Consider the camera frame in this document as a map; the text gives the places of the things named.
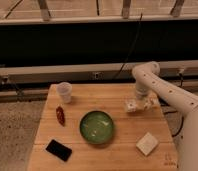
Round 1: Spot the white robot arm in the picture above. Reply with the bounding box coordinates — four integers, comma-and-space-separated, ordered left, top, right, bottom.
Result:
132, 61, 198, 171

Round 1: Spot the green ceramic bowl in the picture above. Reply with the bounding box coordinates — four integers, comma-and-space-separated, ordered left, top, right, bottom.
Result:
79, 111, 114, 144

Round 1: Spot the white square block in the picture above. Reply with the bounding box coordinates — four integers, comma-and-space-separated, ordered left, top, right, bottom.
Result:
136, 132, 159, 156

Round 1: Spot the translucent plastic cup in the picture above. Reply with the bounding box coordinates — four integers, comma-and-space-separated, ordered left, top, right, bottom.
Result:
56, 82, 72, 103

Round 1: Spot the red dried chili pepper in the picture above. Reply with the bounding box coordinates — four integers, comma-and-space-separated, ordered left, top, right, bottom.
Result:
56, 106, 65, 126

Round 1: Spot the black rectangular sponge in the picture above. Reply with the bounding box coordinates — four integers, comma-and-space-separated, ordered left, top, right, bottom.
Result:
46, 140, 72, 161

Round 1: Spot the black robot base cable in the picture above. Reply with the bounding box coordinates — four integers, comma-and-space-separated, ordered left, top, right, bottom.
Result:
163, 109, 185, 138

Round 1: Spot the black hanging cable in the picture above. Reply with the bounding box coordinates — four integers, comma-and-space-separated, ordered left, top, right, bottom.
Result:
112, 12, 144, 81

